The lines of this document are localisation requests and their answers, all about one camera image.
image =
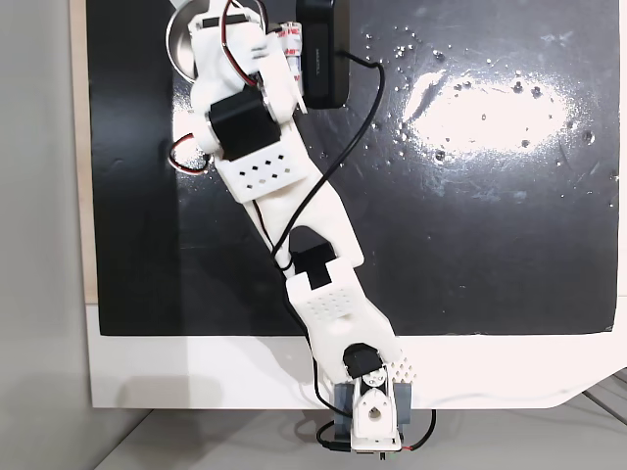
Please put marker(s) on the white red-printed cylinder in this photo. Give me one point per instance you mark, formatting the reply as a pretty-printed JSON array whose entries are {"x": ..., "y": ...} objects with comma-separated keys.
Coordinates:
[{"x": 291, "y": 44}]

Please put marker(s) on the tan wooden board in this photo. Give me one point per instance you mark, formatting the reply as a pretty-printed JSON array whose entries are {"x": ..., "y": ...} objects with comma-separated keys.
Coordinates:
[{"x": 78, "y": 147}]

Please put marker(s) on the black table mat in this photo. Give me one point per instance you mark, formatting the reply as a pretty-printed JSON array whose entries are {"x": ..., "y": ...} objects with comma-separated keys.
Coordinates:
[{"x": 490, "y": 245}]

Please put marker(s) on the grey table clamp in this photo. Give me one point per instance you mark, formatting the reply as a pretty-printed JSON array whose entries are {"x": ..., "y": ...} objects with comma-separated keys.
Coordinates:
[{"x": 404, "y": 406}]

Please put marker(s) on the black camera box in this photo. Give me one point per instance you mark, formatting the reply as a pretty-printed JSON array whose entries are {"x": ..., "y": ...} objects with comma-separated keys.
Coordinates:
[{"x": 323, "y": 59}]

